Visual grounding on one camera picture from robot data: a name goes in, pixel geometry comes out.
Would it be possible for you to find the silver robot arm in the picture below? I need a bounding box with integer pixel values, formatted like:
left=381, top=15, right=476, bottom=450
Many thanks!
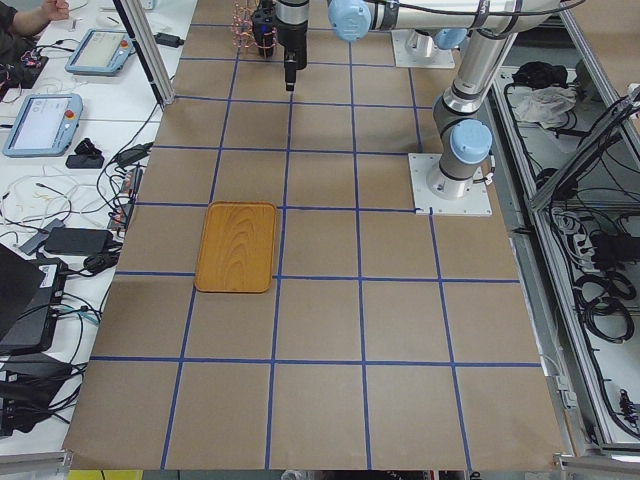
left=327, top=1, right=567, bottom=200
left=273, top=1, right=469, bottom=92

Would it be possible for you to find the white crumpled cloth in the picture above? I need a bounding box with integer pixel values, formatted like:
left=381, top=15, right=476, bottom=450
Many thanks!
left=514, top=86, right=577, bottom=128

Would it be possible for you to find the small black power adapter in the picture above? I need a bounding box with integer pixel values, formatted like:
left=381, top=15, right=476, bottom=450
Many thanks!
left=154, top=32, right=184, bottom=48

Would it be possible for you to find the wooden tray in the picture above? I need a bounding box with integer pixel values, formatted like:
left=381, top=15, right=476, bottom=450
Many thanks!
left=194, top=201, right=277, bottom=294

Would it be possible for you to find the aluminium frame post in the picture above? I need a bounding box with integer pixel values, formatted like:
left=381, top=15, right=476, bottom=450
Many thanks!
left=113, top=0, right=175, bottom=108

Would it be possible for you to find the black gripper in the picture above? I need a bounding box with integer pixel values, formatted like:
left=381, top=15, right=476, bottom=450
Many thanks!
left=275, top=0, right=309, bottom=92

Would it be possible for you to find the teach pendant near person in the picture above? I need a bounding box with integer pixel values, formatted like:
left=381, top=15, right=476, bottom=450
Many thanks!
left=65, top=29, right=133, bottom=76

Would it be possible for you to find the black laptop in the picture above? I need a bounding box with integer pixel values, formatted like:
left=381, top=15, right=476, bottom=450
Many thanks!
left=1, top=246, right=67, bottom=356

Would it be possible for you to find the copper wire bottle basket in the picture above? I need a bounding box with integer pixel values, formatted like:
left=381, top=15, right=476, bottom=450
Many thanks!
left=230, top=1, right=260, bottom=56

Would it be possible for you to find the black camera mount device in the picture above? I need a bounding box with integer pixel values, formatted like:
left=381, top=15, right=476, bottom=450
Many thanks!
left=65, top=137, right=104, bottom=169

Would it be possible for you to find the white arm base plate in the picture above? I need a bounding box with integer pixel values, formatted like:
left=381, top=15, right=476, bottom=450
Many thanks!
left=408, top=153, right=492, bottom=217
left=391, top=30, right=455, bottom=69

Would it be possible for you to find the black power adapter brick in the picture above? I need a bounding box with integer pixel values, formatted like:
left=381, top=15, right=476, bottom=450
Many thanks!
left=44, top=227, right=112, bottom=256

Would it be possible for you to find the person hand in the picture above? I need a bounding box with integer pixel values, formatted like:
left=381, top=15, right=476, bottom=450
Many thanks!
left=41, top=0, right=69, bottom=22

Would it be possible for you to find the dark wine bottle front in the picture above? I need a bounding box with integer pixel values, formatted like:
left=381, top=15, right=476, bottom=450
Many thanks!
left=254, top=29, right=276, bottom=58

